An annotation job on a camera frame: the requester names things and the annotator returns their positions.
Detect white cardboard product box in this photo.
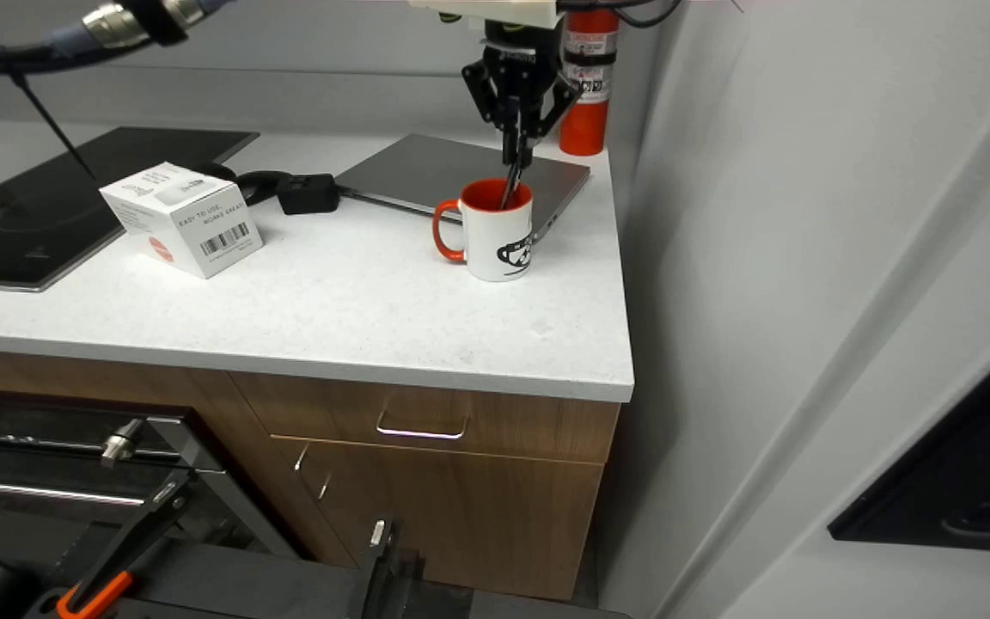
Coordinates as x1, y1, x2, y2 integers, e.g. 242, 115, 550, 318
97, 159, 268, 283

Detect white mug orange inside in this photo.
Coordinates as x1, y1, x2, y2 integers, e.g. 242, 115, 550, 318
431, 175, 541, 285

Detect red fire extinguisher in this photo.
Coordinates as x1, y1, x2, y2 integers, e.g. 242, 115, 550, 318
555, 3, 624, 159

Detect silver drawer handle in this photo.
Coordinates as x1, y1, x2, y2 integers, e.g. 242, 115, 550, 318
375, 418, 469, 445

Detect black cube power adapter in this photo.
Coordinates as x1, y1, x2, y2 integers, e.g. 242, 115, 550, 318
274, 172, 344, 220

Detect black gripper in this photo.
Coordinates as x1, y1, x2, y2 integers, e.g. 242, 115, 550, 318
459, 13, 586, 172

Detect dark framed wall panel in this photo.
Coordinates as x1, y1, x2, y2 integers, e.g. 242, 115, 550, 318
825, 322, 990, 559

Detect thick black arm cable hose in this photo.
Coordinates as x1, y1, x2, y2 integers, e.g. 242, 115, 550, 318
0, 0, 236, 76

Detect grey closed laptop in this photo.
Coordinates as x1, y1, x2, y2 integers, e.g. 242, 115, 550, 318
334, 130, 594, 238

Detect thin black cable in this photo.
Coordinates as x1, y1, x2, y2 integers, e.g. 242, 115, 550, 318
9, 73, 103, 188

